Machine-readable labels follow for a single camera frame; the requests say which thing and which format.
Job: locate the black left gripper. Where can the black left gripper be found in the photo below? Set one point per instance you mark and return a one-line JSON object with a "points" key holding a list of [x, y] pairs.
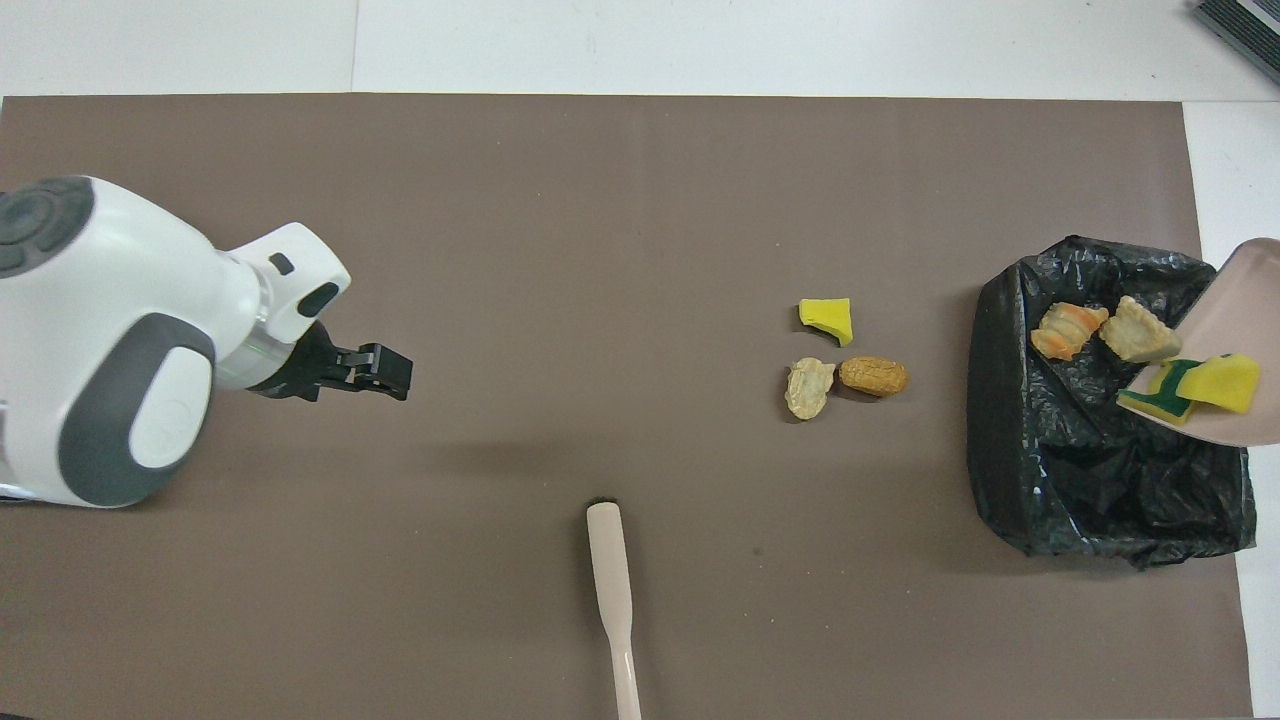
{"points": [[305, 365]]}

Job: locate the beige hand brush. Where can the beige hand brush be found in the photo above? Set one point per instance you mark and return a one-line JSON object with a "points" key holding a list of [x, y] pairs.
{"points": [[610, 580]]}

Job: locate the beige bread scrap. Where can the beige bread scrap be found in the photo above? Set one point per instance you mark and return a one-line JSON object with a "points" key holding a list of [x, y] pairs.
{"points": [[808, 390]]}

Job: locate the yellow sponge piece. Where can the yellow sponge piece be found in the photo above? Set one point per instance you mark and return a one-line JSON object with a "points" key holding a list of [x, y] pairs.
{"points": [[828, 318], [1160, 400], [1225, 385]]}

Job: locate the brown peanut toy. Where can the brown peanut toy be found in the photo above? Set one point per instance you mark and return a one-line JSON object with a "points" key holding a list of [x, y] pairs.
{"points": [[873, 377]]}

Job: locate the orange striped croissant toy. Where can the orange striped croissant toy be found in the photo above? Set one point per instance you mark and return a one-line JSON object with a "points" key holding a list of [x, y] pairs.
{"points": [[1065, 332]]}

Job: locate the pale bread chunk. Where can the pale bread chunk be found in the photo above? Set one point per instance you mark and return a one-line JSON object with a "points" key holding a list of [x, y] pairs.
{"points": [[1138, 332]]}

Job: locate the beige plastic dustpan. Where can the beige plastic dustpan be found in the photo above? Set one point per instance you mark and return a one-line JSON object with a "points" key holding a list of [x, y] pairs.
{"points": [[1245, 320]]}

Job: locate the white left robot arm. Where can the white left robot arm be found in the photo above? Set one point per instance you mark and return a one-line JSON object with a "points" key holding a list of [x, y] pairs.
{"points": [[120, 320]]}

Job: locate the black bag lined bin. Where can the black bag lined bin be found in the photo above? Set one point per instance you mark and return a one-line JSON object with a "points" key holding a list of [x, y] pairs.
{"points": [[1090, 480]]}

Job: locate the brown table mat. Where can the brown table mat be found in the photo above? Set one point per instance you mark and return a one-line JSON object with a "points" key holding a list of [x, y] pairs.
{"points": [[600, 250]]}

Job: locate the dark grey ribbed panel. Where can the dark grey ribbed panel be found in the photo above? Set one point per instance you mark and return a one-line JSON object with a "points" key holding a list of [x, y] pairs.
{"points": [[1245, 25]]}

